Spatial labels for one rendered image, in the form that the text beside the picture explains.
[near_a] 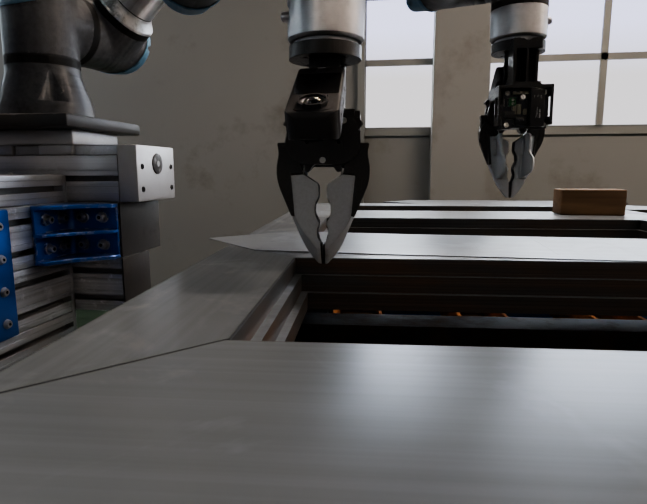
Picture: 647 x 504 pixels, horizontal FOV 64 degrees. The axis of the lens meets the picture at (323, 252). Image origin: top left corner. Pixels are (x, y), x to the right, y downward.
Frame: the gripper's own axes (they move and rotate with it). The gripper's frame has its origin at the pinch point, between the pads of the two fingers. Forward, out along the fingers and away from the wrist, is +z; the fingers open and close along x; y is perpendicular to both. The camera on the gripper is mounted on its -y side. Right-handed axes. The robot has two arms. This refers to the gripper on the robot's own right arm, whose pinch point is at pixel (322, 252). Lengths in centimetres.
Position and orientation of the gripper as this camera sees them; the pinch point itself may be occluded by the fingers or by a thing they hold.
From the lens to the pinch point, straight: 52.0
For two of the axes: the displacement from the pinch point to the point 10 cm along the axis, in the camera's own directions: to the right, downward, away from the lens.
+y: 0.8, -1.5, 9.9
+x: -10.0, -0.2, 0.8
